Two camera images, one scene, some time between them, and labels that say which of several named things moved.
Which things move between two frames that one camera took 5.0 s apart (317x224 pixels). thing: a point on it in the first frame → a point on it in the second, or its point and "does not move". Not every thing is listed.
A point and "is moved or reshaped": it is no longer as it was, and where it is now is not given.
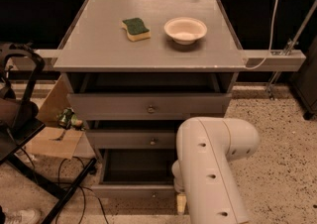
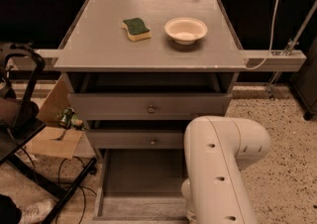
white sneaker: x=24 y=216 → x=36 y=211
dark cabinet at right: x=304 y=83 does not move
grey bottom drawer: x=137 y=173 is moved or reshaped
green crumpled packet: x=68 y=120 does not move
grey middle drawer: x=132 y=139 does not move
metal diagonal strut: x=291 y=44 does not move
